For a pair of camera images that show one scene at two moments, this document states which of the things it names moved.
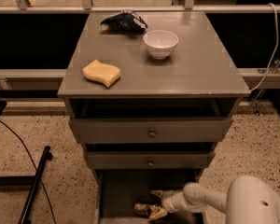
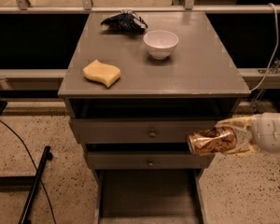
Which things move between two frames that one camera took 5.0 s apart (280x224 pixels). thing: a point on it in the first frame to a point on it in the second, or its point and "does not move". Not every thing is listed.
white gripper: x=170 y=202 to x=268 y=133
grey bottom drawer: x=118 y=191 does not move
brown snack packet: x=145 y=209 to x=211 y=141
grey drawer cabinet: x=150 y=94 does not move
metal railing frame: x=20 y=4 does not move
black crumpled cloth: x=127 y=20 does not move
